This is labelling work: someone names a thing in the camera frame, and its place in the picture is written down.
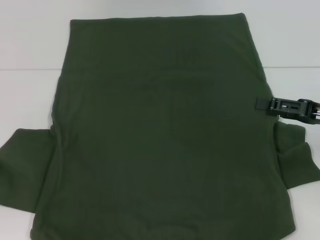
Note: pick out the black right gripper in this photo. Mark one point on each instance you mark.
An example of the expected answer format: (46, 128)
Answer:
(311, 112)

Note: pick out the dark green t-shirt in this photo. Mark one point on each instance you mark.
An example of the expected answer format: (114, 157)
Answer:
(155, 125)

